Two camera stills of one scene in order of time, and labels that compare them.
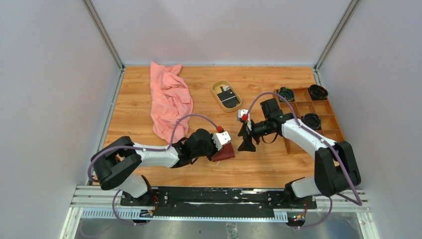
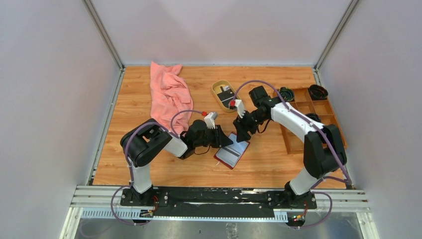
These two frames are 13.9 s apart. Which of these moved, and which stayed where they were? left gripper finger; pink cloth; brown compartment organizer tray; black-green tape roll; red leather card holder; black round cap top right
Moved: left gripper finger; red leather card holder
Stayed: black round cap top right; black-green tape roll; brown compartment organizer tray; pink cloth
